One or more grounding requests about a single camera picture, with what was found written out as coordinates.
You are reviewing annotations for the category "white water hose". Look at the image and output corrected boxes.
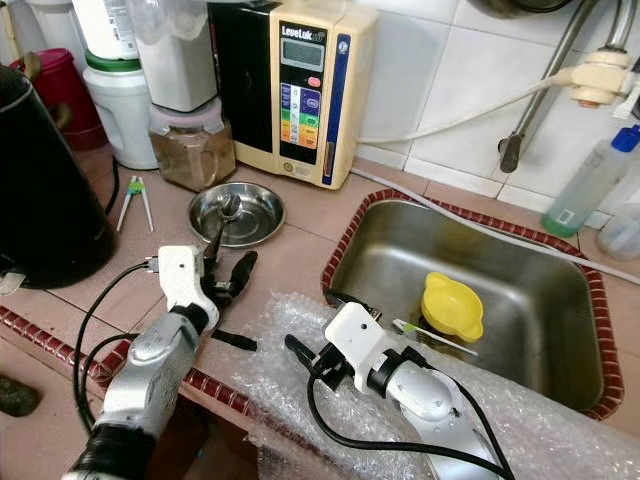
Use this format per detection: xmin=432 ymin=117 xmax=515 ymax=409
xmin=355 ymin=72 xmax=576 ymax=146

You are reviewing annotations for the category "beige water ionizer machine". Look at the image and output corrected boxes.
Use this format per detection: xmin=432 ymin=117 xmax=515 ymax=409
xmin=212 ymin=0 xmax=379 ymax=191

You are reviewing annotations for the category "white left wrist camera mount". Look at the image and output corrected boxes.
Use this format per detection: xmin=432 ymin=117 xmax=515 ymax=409
xmin=157 ymin=245 xmax=221 ymax=321

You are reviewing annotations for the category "stainless steel sink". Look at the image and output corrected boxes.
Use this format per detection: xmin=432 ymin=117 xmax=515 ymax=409
xmin=322 ymin=190 xmax=623 ymax=421

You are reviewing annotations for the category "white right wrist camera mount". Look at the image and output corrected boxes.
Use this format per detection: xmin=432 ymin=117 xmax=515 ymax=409
xmin=323 ymin=302 xmax=396 ymax=393

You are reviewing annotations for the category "chrome tap pipe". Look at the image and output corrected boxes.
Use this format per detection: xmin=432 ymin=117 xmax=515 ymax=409
xmin=600 ymin=0 xmax=640 ymax=56

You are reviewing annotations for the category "beige hose connector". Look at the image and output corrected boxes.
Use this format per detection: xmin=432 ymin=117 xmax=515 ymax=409
xmin=568 ymin=50 xmax=636 ymax=109

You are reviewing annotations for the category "thin grey plastic tube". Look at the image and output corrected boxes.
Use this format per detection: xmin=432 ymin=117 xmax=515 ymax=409
xmin=350 ymin=168 xmax=640 ymax=291

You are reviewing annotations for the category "white container with green band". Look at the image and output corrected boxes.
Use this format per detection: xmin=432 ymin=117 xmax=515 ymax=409
xmin=72 ymin=0 xmax=158 ymax=171

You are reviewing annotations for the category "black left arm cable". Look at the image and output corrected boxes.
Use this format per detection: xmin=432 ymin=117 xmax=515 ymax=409
xmin=72 ymin=257 xmax=161 ymax=431

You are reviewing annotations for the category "clear green dish soap bottle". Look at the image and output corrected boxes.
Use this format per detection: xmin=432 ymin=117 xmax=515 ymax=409
xmin=540 ymin=125 xmax=640 ymax=239

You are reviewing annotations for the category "dark red plastic container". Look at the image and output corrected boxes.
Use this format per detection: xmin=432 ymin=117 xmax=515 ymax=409
xmin=10 ymin=48 xmax=103 ymax=153

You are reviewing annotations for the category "dark green oblong object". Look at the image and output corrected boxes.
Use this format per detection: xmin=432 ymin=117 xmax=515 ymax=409
xmin=0 ymin=375 xmax=41 ymax=416

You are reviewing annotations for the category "small black plastic piece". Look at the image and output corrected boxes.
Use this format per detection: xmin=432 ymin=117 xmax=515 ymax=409
xmin=212 ymin=328 xmax=259 ymax=351

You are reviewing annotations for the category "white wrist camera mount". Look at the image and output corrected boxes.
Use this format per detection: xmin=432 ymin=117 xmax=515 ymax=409
xmin=323 ymin=302 xmax=396 ymax=393
xmin=157 ymin=245 xmax=221 ymax=321

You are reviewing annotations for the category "yellow plastic bowl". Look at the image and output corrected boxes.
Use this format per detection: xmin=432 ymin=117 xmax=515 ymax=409
xmin=420 ymin=272 xmax=486 ymax=344

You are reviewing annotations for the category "dark hanging pot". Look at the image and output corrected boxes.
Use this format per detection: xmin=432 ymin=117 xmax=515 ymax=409
xmin=475 ymin=0 xmax=576 ymax=19

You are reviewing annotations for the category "small clear plastic bottle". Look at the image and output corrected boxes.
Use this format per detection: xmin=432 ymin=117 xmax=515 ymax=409
xmin=595 ymin=195 xmax=640 ymax=261

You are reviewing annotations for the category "clear jar of brown powder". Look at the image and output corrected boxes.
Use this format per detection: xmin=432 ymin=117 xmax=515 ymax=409
xmin=148 ymin=105 xmax=236 ymax=193

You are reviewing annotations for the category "steel pipe with dark end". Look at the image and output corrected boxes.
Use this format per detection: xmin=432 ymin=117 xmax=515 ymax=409
xmin=500 ymin=0 xmax=601 ymax=176

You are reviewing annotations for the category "steel spoon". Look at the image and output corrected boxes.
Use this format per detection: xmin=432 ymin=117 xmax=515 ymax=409
xmin=210 ymin=193 xmax=243 ymax=251

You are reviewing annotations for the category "round steel bowl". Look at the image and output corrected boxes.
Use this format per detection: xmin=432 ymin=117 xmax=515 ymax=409
xmin=188 ymin=182 xmax=286 ymax=249

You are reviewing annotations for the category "clear bubble wrap sheet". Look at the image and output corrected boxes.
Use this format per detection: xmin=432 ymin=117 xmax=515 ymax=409
xmin=240 ymin=292 xmax=640 ymax=480

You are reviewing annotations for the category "black electric kettle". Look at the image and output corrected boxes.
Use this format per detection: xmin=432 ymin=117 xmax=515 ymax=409
xmin=0 ymin=65 xmax=106 ymax=291

